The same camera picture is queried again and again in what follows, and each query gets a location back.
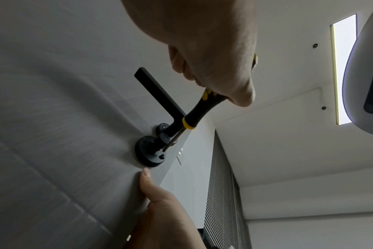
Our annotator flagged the rectangular ceiling light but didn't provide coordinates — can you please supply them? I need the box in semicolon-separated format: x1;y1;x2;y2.
330;14;358;126

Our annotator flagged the grey slatted panel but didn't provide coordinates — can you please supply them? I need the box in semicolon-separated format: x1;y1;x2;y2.
203;129;253;249

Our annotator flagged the person's left hand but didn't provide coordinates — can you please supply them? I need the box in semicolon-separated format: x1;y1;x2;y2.
123;168;209;249

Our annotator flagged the black lever door handle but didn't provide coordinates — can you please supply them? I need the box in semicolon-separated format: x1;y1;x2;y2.
134;67;188;168

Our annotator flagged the metal latch plate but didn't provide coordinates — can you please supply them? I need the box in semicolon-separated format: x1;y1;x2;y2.
175;147;186;167

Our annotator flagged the small black round lock rosette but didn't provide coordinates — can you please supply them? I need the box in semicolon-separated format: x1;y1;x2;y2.
156;123;172;137

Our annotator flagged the grey door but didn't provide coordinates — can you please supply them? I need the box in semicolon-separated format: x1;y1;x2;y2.
0;0;218;249

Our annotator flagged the white rounded headset device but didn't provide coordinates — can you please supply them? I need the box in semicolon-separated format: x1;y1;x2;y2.
343;0;373;137

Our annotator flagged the person's right hand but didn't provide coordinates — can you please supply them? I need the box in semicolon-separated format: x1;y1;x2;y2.
120;0;262;108

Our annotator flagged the black and yellow screwdriver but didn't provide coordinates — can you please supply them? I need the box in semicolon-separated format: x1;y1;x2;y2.
161;53;259;153

